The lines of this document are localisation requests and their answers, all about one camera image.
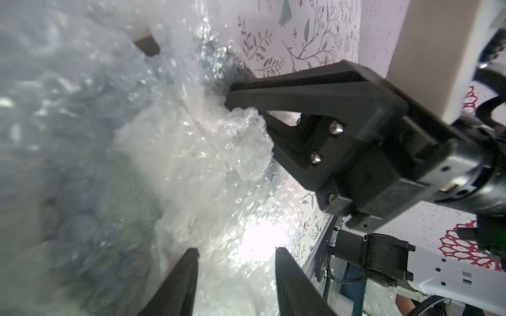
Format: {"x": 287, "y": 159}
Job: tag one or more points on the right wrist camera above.
{"x": 438, "y": 50}

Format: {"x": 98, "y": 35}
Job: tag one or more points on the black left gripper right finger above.
{"x": 296, "y": 294}

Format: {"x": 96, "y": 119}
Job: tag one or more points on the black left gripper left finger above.
{"x": 176, "y": 295}

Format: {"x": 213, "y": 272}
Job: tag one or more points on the blue patterned green plate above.
{"x": 221, "y": 66}

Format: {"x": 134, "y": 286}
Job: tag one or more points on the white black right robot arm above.
{"x": 396, "y": 263}

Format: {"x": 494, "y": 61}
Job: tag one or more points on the floral table mat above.
{"x": 279, "y": 37}

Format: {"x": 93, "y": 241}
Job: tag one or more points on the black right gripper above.
{"x": 461, "y": 166}

